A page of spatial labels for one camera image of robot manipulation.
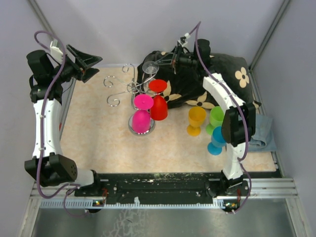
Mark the grey cable duct strip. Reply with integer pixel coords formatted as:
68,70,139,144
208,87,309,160
39,196,250,210

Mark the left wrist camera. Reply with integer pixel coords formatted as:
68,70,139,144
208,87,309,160
50,39,64,64

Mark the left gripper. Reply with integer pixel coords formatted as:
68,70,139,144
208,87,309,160
50,44,102,84

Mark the clear wine glass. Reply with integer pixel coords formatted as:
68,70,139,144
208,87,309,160
142,61,159,75

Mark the black floral pillow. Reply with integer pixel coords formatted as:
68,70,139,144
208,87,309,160
137,50,262,111

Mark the orange wine glass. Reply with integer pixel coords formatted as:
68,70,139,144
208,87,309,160
187,107,206,136

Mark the green wine glass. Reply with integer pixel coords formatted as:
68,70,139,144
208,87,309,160
205,106,224,135

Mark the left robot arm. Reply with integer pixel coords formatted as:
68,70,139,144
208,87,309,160
24,45,103,196

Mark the red wine glass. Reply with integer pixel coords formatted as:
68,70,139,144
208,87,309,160
149,79,168,121

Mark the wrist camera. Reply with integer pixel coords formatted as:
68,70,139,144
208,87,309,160
176,33,191,48
50,39,64,64

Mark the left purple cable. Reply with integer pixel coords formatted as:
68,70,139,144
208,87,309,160
34,31,89,218

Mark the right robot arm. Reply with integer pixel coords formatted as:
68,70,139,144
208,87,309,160
154,39,256,197

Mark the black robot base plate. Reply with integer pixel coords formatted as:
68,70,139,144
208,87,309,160
74,171,250,205

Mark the blue wine glass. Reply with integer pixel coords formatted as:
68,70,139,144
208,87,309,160
207,126,226,156

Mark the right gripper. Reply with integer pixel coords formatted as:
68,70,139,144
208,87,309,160
153,45,198,75

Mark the folded denim cloth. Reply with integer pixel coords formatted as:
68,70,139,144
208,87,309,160
248,114,277,152

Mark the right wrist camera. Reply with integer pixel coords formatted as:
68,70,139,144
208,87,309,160
176,33,191,48

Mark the pink wine glass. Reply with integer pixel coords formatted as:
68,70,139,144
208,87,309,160
132,94,154,133

